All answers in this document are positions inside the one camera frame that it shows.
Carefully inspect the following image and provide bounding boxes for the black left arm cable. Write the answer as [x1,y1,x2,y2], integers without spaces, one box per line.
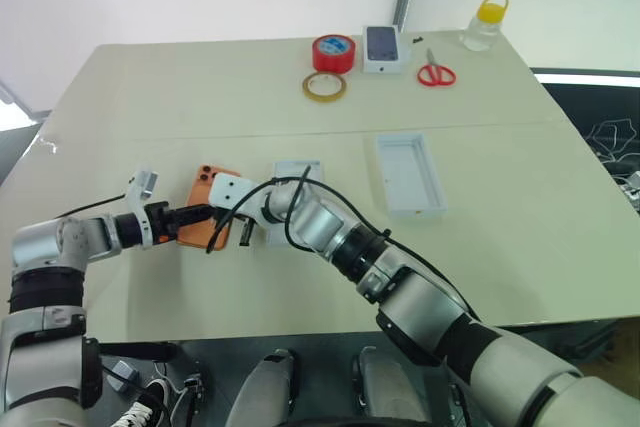
[53,190,132,221]

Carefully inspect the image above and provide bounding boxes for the printed phone retail box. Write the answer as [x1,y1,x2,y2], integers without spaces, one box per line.
[362,24,414,75]

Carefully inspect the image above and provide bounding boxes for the black bar under table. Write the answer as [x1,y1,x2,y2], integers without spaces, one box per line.
[98,340,180,362]

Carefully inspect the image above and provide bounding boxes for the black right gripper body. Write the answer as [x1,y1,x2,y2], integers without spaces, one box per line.
[209,204,257,229]

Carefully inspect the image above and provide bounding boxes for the orange phone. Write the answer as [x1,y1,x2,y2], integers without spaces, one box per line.
[175,163,242,252]

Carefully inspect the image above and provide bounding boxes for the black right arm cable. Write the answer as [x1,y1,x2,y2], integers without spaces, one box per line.
[205,163,482,324]

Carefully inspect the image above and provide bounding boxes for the grey robot leg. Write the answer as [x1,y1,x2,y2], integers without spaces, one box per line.
[225,346,300,427]
[351,345,431,427]

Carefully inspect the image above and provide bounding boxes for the black mat with white cables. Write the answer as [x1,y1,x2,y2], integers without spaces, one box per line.
[529,65,640,208]

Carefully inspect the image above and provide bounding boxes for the white phone box lid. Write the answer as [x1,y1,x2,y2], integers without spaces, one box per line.
[266,158,326,249]

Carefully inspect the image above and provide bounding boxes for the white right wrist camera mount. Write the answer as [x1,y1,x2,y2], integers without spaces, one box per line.
[208,172,257,209]

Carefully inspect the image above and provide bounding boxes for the clear jar with yellow lid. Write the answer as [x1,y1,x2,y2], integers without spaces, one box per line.
[458,0,511,52]

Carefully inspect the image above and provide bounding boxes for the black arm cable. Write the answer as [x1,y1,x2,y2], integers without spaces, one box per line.
[53,190,132,221]
[205,163,482,324]

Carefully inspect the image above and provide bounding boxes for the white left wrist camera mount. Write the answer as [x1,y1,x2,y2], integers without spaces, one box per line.
[127,163,160,251]

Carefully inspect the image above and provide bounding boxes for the red tape roll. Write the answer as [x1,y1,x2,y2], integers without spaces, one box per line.
[311,33,355,73]

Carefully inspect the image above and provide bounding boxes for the small grey block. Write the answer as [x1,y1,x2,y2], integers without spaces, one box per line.
[107,359,140,393]

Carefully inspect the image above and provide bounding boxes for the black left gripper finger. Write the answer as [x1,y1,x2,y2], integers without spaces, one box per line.
[168,216,210,238]

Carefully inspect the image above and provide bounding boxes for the clear yellowish tape roll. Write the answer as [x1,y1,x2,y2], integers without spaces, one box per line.
[301,71,348,103]

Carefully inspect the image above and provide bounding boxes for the white open phone box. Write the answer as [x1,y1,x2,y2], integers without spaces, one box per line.
[374,132,449,221]

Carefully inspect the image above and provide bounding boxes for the red-handled scissors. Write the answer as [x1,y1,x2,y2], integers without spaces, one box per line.
[417,48,457,88]

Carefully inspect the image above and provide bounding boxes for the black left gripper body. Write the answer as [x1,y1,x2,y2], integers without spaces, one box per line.
[146,200,177,246]

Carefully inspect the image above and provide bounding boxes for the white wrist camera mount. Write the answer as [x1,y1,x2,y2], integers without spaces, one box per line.
[127,163,160,251]
[208,172,257,209]

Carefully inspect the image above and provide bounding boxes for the black shoe with white laces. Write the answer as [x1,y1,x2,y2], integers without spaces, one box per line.
[112,379,174,427]

